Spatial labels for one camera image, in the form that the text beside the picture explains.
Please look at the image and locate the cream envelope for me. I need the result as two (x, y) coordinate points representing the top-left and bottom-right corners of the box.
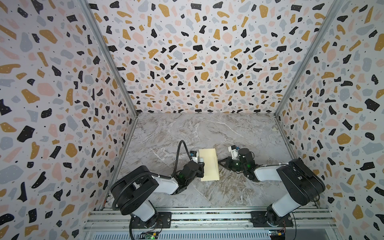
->
(199, 149), (220, 182)

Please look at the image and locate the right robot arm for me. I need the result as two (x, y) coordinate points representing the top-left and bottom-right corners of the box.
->
(218, 146), (326, 227)

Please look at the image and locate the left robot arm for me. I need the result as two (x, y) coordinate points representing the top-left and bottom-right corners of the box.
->
(111, 161), (205, 218)

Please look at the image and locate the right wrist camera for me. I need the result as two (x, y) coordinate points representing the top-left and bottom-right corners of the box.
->
(228, 145), (240, 160)

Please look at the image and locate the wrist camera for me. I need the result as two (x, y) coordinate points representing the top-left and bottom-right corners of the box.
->
(190, 151), (200, 164)
(228, 145), (240, 160)

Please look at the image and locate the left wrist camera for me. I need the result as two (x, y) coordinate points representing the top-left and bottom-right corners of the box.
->
(190, 151), (200, 164)

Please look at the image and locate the black corrugated cable conduit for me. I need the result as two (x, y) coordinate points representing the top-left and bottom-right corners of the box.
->
(111, 140), (193, 211)

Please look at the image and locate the perforated grey cable tray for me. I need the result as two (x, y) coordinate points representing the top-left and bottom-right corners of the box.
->
(89, 230), (271, 240)

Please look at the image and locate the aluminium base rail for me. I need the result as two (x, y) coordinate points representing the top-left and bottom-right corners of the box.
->
(83, 206), (340, 232)

